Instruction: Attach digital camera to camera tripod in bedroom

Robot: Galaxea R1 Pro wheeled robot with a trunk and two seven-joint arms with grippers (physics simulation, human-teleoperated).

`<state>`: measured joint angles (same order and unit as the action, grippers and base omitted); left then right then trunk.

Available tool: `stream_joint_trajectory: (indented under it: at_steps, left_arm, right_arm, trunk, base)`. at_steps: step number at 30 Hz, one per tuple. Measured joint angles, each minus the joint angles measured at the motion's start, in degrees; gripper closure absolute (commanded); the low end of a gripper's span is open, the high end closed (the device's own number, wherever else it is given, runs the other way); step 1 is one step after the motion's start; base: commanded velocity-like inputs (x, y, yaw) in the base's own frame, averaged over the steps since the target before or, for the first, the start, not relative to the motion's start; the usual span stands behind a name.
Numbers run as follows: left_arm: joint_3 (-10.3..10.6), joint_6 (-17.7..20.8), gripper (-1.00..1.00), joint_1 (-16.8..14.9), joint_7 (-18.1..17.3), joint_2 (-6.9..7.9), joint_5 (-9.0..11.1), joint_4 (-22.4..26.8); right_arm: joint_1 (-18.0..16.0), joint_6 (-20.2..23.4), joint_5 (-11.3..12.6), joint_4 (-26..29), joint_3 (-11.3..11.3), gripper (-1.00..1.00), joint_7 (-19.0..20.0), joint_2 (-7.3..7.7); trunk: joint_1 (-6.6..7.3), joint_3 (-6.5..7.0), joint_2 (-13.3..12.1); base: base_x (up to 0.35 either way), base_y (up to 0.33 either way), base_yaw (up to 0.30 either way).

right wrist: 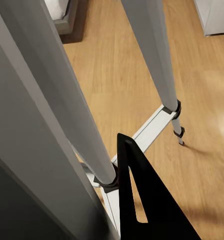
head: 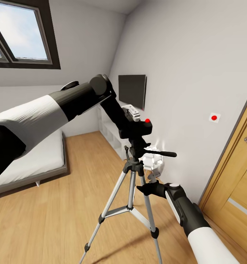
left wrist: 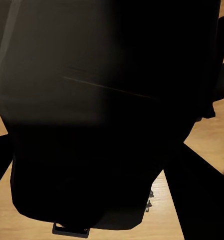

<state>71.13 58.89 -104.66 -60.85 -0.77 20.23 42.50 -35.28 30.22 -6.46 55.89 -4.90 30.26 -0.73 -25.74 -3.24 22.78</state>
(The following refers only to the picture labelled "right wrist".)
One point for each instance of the bed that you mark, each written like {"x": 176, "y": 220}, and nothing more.
{"x": 63, "y": 13}

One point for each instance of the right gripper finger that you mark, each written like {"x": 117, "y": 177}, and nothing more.
{"x": 166, "y": 220}

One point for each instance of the bookcase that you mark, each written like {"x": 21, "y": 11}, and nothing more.
{"x": 211, "y": 15}

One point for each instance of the camera tripod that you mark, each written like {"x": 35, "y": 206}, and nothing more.
{"x": 46, "y": 193}

